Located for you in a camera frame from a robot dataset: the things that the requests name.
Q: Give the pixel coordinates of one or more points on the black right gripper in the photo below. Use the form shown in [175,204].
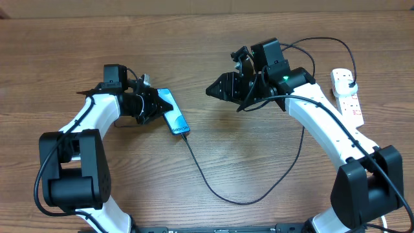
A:
[232,90]

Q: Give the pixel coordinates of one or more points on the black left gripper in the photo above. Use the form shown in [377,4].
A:
[155,101]

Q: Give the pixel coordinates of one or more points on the Samsung Galaxy smartphone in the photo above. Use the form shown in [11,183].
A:
[174,118]

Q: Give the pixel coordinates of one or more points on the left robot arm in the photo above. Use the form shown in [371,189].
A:
[74,177]

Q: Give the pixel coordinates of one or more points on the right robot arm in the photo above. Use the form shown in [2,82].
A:
[369,180]

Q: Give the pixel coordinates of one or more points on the white charger plug adapter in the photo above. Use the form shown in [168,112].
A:
[344,88]

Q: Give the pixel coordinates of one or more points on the white power strip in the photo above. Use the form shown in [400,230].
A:
[348,106]

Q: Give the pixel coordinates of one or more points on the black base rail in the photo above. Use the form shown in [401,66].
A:
[226,229]

